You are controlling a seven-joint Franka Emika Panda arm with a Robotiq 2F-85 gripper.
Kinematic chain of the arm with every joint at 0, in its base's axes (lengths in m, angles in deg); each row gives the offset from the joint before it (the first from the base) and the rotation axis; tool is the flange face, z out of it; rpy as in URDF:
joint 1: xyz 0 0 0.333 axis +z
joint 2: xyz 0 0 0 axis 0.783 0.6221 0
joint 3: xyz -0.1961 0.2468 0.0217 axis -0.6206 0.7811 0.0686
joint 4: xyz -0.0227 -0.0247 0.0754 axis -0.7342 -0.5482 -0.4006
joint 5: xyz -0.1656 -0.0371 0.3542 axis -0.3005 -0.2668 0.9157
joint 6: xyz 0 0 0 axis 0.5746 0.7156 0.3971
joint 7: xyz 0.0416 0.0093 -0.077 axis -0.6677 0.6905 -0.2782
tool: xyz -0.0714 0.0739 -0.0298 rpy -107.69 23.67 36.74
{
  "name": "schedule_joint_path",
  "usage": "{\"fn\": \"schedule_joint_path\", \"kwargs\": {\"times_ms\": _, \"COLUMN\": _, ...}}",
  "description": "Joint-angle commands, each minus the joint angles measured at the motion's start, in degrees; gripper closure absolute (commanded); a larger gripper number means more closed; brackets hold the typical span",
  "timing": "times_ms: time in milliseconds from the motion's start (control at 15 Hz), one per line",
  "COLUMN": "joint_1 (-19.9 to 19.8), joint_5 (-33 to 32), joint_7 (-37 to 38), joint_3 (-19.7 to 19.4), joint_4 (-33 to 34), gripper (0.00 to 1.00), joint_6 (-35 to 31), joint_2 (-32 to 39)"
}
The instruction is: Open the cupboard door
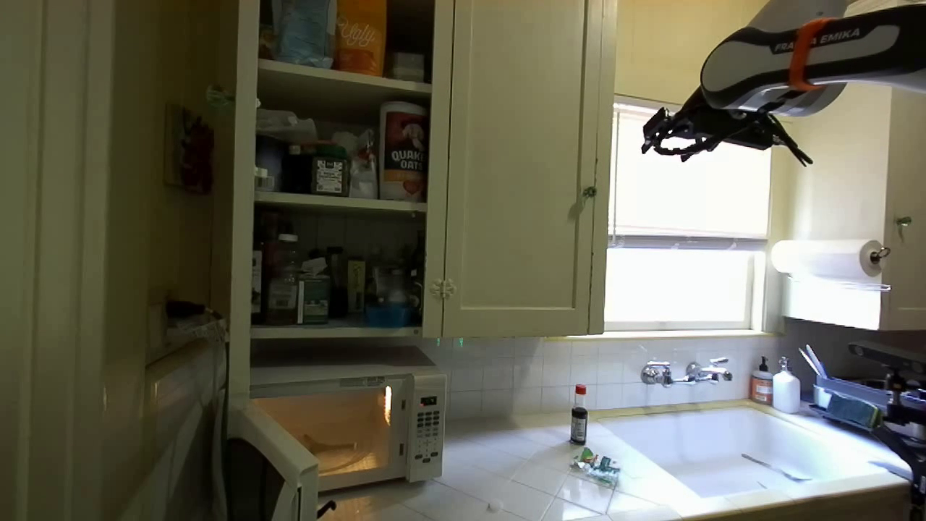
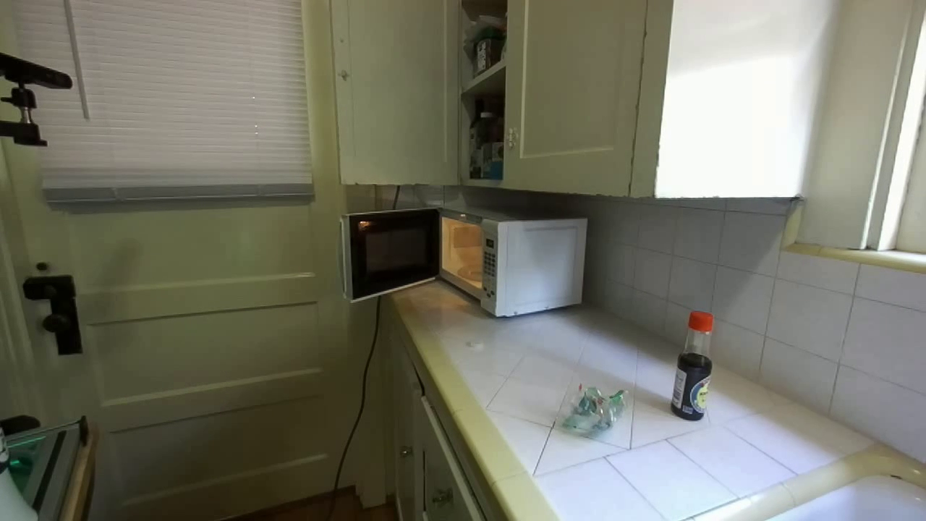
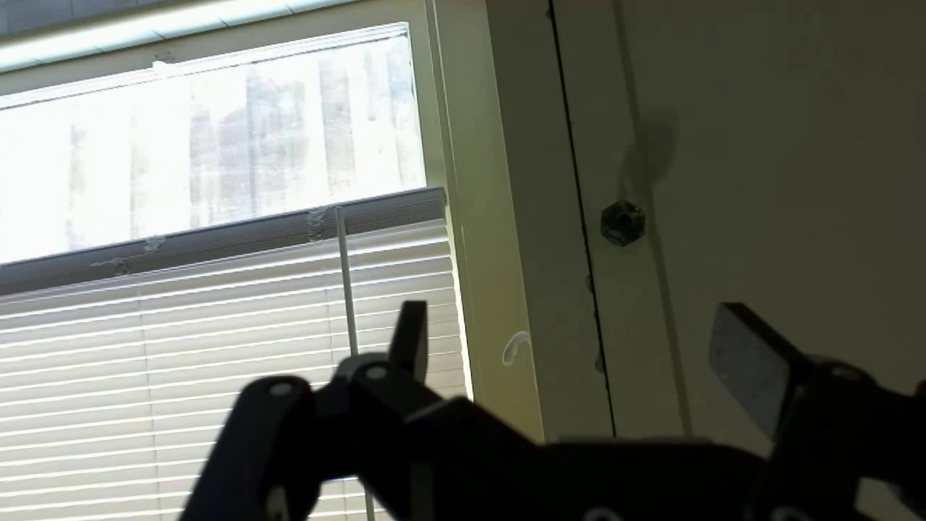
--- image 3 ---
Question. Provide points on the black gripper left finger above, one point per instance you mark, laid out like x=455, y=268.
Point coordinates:
x=409, y=337

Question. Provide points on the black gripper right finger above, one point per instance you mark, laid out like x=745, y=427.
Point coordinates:
x=756, y=371

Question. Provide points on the round cupboard door knob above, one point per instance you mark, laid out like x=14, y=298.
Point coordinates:
x=623, y=222

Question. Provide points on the white slatted window blind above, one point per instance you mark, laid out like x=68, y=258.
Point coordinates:
x=144, y=387

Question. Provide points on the small white wall hook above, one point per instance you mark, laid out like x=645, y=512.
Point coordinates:
x=516, y=349

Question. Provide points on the cream wall cupboard frame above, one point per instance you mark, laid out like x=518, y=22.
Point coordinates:
x=520, y=193

